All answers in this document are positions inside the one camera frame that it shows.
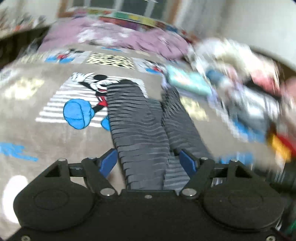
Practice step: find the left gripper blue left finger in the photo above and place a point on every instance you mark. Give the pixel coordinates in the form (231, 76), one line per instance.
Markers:
(96, 170)

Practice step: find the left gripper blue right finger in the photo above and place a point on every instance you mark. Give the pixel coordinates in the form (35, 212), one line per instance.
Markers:
(199, 171)

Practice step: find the black white striped garment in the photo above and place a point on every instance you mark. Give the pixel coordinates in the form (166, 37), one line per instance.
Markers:
(149, 136)

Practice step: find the grey folded clothes stack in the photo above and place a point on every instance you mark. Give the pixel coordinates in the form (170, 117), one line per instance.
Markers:
(252, 109)

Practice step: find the brown Mickey Mouse blanket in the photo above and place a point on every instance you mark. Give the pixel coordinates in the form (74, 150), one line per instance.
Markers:
(53, 116)

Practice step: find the teal folded children top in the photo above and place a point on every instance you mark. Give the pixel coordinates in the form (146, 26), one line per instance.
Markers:
(190, 81)

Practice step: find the purple floral duvet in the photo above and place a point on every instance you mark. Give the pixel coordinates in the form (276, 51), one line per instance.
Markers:
(168, 44)

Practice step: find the dark wooden side desk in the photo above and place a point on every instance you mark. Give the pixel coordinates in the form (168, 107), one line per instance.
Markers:
(19, 43)

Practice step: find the colourful alphabet headboard panel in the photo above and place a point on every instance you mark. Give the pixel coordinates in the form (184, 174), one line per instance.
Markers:
(127, 20)

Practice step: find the window with wooden frame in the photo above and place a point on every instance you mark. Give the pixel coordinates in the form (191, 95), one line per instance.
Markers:
(160, 10)

